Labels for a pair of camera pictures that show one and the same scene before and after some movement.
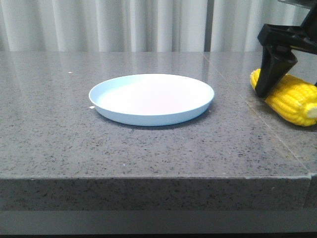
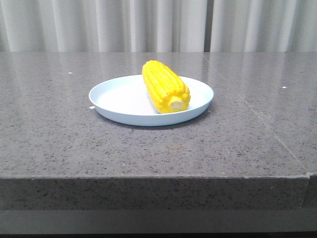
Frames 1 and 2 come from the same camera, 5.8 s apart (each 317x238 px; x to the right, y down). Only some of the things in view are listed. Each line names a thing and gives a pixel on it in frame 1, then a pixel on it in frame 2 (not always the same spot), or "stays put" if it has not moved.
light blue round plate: (151, 99) stays put
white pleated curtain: (141, 26) stays put
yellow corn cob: (294, 99) → (167, 93)
